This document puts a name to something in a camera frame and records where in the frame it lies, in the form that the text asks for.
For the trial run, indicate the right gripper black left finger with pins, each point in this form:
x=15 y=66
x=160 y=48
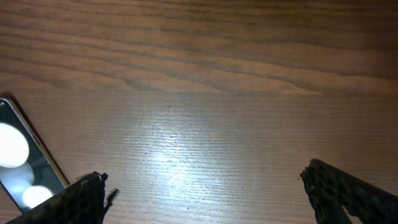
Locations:
x=83 y=202

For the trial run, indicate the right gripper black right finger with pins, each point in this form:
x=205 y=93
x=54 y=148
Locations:
x=336 y=195

